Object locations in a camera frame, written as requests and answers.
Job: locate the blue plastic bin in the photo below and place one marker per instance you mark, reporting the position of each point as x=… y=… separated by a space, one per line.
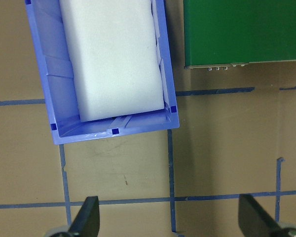
x=49 y=61

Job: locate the white foam pad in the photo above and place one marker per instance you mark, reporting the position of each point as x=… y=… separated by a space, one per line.
x=113 y=56

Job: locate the green conveyor belt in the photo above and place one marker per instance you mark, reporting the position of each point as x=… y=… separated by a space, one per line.
x=244 y=32

